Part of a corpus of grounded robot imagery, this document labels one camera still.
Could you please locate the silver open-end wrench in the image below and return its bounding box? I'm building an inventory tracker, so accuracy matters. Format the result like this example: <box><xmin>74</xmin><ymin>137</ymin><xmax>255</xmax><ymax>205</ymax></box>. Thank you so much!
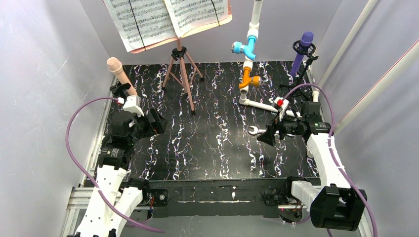
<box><xmin>248</xmin><ymin>126</ymin><xmax>266</xmax><ymax>136</ymax></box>

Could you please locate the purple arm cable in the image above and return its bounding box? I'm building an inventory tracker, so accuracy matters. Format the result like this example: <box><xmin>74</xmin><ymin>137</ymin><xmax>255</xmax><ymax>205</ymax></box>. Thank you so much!
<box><xmin>282</xmin><ymin>83</ymin><xmax>378</xmax><ymax>237</ymax></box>
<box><xmin>65</xmin><ymin>96</ymin><xmax>166</xmax><ymax>234</ymax></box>

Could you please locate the black tripod mic stand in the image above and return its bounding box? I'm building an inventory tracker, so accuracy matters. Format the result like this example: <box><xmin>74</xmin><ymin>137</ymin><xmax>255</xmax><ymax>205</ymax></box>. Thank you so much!
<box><xmin>279</xmin><ymin>53</ymin><xmax>319</xmax><ymax>101</ymax></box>

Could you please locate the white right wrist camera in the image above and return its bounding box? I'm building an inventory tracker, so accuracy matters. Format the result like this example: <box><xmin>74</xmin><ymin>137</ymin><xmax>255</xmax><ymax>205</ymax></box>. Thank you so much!
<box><xmin>271</xmin><ymin>97</ymin><xmax>289</xmax><ymax>121</ymax></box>

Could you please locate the white wall pipe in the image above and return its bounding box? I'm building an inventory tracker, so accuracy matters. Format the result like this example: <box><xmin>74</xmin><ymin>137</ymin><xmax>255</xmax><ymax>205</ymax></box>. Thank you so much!
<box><xmin>317</xmin><ymin>0</ymin><xmax>378</xmax><ymax>87</ymax></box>

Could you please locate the sheet music book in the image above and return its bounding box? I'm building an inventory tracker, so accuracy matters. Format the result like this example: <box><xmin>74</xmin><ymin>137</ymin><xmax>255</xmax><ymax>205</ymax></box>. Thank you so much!
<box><xmin>104</xmin><ymin>0</ymin><xmax>232</xmax><ymax>52</ymax></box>

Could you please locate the black round-base mic stand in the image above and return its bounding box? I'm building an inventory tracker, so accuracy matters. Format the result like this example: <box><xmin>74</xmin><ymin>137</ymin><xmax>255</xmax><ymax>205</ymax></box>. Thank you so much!
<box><xmin>109</xmin><ymin>82</ymin><xmax>131</xmax><ymax>99</ymax></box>

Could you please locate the white PVC pipe frame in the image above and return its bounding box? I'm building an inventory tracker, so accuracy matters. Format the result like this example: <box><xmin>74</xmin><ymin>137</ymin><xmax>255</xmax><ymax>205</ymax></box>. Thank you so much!
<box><xmin>231</xmin><ymin>0</ymin><xmax>317</xmax><ymax>113</ymax></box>

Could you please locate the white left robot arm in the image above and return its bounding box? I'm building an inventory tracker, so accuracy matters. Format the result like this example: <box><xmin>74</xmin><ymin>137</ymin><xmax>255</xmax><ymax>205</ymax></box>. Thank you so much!
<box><xmin>73</xmin><ymin>109</ymin><xmax>168</xmax><ymax>237</ymax></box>

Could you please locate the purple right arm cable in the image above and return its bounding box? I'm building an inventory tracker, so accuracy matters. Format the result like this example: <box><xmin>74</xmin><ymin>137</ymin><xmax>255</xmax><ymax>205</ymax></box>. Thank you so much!
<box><xmin>282</xmin><ymin>83</ymin><xmax>378</xmax><ymax>237</ymax></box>

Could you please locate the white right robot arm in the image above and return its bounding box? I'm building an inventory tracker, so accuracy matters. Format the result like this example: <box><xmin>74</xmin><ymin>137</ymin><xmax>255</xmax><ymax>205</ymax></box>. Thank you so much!
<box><xmin>257</xmin><ymin>99</ymin><xmax>367</xmax><ymax>231</ymax></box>

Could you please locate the purple microphone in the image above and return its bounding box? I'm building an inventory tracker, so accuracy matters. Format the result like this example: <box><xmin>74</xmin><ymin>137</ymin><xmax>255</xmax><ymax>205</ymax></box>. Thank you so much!
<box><xmin>290</xmin><ymin>31</ymin><xmax>316</xmax><ymax>77</ymax></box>

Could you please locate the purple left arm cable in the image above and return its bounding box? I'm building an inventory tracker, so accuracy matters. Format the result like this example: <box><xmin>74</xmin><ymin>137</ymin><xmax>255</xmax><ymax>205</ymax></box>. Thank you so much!
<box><xmin>65</xmin><ymin>96</ymin><xmax>166</xmax><ymax>234</ymax></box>

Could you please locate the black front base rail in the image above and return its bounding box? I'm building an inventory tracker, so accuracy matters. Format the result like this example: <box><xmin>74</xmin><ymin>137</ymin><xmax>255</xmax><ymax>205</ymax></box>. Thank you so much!
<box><xmin>119</xmin><ymin>178</ymin><xmax>305</xmax><ymax>221</ymax></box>

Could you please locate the orange pipe valve fitting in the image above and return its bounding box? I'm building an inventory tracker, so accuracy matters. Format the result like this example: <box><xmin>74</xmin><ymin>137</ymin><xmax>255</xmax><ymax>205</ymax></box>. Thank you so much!
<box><xmin>239</xmin><ymin>67</ymin><xmax>261</xmax><ymax>89</ymax></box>

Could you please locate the pink microphone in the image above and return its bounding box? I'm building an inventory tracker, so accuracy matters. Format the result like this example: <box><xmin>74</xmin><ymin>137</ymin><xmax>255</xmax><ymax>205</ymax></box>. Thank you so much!
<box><xmin>107</xmin><ymin>57</ymin><xmax>138</xmax><ymax>95</ymax></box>

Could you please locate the pink tripod music stand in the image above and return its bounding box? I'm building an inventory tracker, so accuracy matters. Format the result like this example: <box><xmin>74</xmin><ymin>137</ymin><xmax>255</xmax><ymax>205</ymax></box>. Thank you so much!
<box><xmin>162</xmin><ymin>39</ymin><xmax>204</xmax><ymax>116</ymax></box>

